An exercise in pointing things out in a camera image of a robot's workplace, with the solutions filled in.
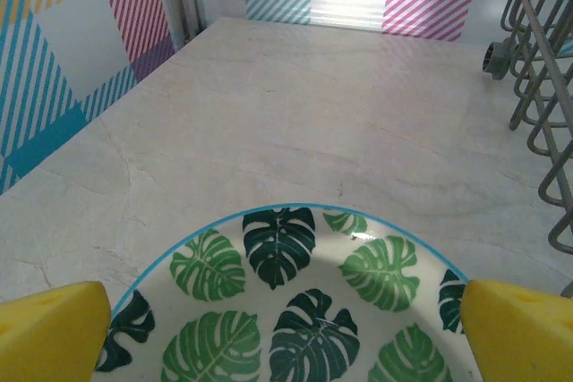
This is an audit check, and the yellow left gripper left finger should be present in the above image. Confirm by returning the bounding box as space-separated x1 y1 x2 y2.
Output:
0 281 112 382

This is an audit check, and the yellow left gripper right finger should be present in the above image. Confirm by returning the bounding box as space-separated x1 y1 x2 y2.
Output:
460 278 573 382

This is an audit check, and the green leaf print bowl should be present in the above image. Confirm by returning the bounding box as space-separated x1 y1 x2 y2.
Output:
93 202 471 382

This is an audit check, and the grey wire dish rack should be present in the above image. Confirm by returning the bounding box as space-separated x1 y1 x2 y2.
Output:
482 0 573 298

